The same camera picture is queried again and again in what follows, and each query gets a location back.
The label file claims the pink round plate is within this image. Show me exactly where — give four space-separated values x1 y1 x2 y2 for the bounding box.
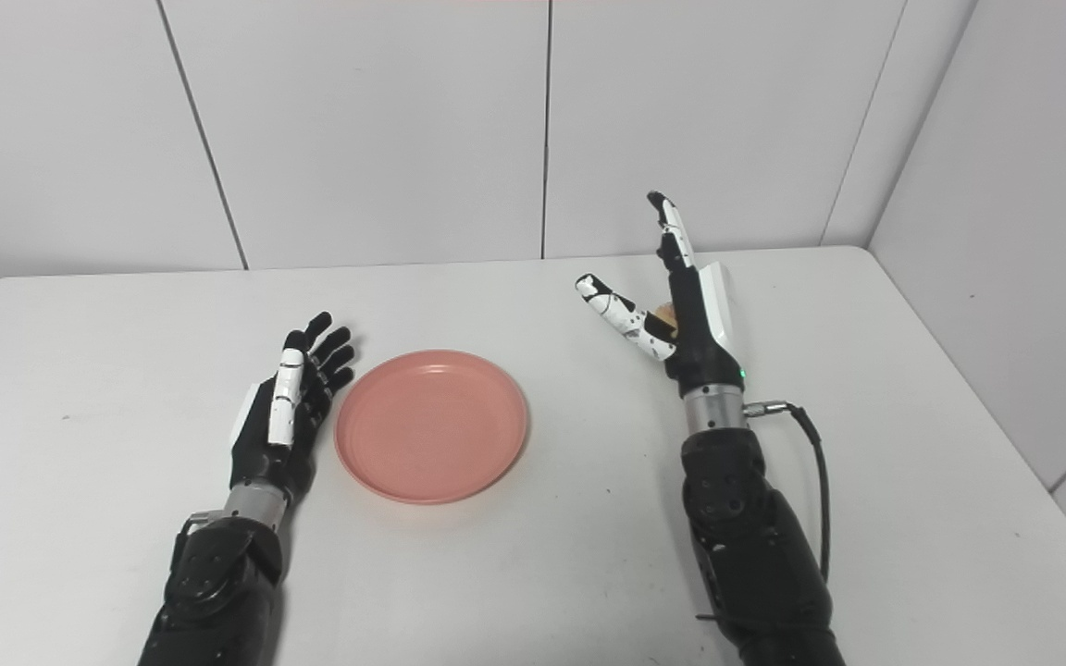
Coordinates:
334 349 530 506

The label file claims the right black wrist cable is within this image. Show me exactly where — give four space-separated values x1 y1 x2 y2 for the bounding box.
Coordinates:
743 400 832 584

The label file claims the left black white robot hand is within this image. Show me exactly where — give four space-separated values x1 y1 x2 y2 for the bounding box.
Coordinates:
229 312 355 491

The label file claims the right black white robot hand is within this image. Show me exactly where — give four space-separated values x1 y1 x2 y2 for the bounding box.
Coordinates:
575 191 749 400

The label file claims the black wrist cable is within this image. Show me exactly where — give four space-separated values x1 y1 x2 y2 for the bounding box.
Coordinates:
743 400 832 584
170 511 223 574

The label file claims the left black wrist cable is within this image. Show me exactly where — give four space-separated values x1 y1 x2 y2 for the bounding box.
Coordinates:
170 511 223 574

